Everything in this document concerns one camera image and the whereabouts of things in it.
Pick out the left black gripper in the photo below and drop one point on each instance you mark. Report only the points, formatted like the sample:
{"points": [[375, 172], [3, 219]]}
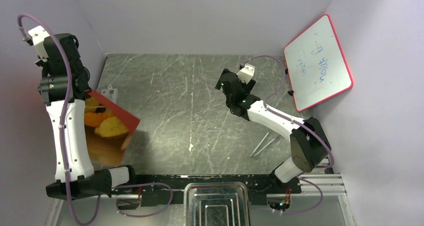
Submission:
{"points": [[46, 65]]}

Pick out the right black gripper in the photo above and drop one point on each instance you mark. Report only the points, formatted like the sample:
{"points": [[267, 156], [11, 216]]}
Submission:
{"points": [[224, 78]]}

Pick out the metal tongs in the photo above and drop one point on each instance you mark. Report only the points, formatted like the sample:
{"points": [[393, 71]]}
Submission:
{"points": [[269, 137]]}

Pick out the red brown paper bag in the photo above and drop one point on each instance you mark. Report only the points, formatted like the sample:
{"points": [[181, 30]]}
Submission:
{"points": [[109, 152]]}

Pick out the metal baking tray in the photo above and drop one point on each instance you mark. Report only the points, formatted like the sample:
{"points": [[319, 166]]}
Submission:
{"points": [[216, 204]]}

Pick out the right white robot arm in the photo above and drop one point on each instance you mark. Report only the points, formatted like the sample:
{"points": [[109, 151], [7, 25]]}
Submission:
{"points": [[308, 142]]}

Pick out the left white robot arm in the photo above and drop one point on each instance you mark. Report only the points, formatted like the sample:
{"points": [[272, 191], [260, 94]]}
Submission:
{"points": [[75, 177]]}

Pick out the orange fake bread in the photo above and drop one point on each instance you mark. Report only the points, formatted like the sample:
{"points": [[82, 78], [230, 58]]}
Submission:
{"points": [[95, 113]]}

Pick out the yellow fake bread slice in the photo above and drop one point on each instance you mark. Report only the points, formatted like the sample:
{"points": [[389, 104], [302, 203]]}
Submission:
{"points": [[111, 127]]}

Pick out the clear plastic package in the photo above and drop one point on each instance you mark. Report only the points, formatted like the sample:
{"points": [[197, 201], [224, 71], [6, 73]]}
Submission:
{"points": [[110, 93]]}

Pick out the red framed whiteboard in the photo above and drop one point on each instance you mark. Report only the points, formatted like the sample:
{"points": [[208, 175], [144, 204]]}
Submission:
{"points": [[316, 65]]}

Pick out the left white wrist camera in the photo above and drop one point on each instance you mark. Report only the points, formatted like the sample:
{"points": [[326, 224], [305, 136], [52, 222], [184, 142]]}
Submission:
{"points": [[38, 35]]}

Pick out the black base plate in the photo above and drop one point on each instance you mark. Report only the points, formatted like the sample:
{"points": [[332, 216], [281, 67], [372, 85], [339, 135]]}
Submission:
{"points": [[257, 187]]}

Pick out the aluminium rail frame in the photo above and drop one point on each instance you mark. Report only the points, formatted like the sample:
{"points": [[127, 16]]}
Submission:
{"points": [[318, 198]]}

